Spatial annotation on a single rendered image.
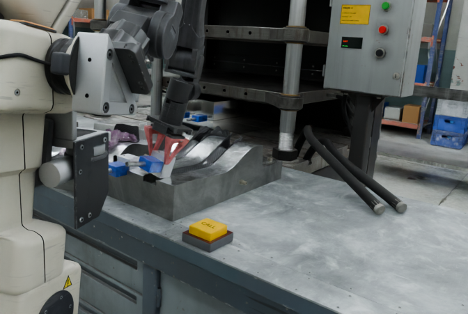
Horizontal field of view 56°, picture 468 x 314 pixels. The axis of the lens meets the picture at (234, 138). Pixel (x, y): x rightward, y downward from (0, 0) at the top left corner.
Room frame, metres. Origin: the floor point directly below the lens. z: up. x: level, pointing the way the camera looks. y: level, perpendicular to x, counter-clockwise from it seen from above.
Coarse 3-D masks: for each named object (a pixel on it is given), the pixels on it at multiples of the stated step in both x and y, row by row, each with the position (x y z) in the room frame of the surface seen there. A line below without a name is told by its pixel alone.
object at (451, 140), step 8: (432, 136) 6.00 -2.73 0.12; (440, 136) 5.94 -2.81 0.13; (448, 136) 5.88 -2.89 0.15; (456, 136) 5.84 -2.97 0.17; (464, 136) 5.82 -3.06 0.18; (432, 144) 5.98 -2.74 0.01; (440, 144) 5.94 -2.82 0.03; (448, 144) 5.88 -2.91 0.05; (456, 144) 5.83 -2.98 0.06; (464, 144) 6.04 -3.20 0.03
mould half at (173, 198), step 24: (216, 144) 1.29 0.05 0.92; (240, 144) 1.27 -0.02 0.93; (216, 168) 1.17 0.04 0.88; (240, 168) 1.20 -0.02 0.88; (264, 168) 1.30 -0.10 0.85; (120, 192) 1.10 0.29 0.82; (144, 192) 1.04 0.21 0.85; (168, 192) 1.00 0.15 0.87; (192, 192) 1.04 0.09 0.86; (216, 192) 1.11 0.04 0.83; (240, 192) 1.21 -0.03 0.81; (168, 216) 0.99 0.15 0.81
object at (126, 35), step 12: (120, 24) 0.70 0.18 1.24; (132, 24) 0.71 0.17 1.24; (120, 36) 0.67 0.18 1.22; (132, 36) 0.69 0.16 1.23; (144, 36) 0.71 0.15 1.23; (120, 48) 0.63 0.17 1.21; (132, 48) 0.63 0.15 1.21; (144, 48) 0.70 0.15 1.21; (120, 60) 0.65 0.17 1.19; (132, 60) 0.64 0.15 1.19; (144, 60) 0.66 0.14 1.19; (132, 72) 0.66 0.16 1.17; (144, 72) 0.66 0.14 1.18; (132, 84) 0.67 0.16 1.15; (144, 84) 0.66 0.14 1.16
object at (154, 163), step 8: (152, 152) 1.06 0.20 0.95; (160, 152) 1.06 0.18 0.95; (144, 160) 1.01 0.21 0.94; (152, 160) 1.01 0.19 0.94; (160, 160) 1.04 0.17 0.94; (144, 168) 1.01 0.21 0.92; (152, 168) 1.00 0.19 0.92; (160, 168) 1.03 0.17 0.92; (168, 168) 1.04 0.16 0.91; (160, 176) 1.03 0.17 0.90; (168, 176) 1.05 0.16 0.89
